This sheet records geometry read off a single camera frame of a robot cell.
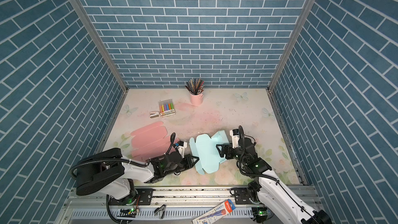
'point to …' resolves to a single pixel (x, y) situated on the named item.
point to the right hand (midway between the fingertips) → (220, 144)
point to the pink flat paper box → (149, 142)
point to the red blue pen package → (212, 215)
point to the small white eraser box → (153, 114)
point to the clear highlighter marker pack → (167, 108)
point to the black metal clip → (161, 209)
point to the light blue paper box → (204, 148)
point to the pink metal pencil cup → (196, 99)
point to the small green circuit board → (127, 212)
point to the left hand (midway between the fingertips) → (200, 161)
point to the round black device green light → (261, 216)
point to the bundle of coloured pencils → (195, 86)
